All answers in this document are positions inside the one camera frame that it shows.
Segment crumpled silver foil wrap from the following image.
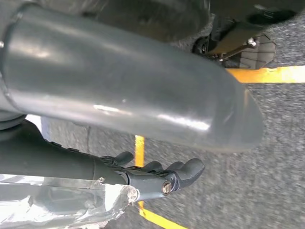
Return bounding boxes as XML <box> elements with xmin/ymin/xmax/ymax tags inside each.
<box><xmin>0</xmin><ymin>173</ymin><xmax>139</xmax><ymax>229</ymax></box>

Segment black robot foot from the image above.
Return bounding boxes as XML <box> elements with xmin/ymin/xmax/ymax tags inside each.
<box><xmin>192</xmin><ymin>0</ymin><xmax>297</xmax><ymax>71</ymax></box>

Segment yellow floor tape square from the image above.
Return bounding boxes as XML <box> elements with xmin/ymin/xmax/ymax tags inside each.
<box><xmin>135</xmin><ymin>64</ymin><xmax>305</xmax><ymax>229</ymax></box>

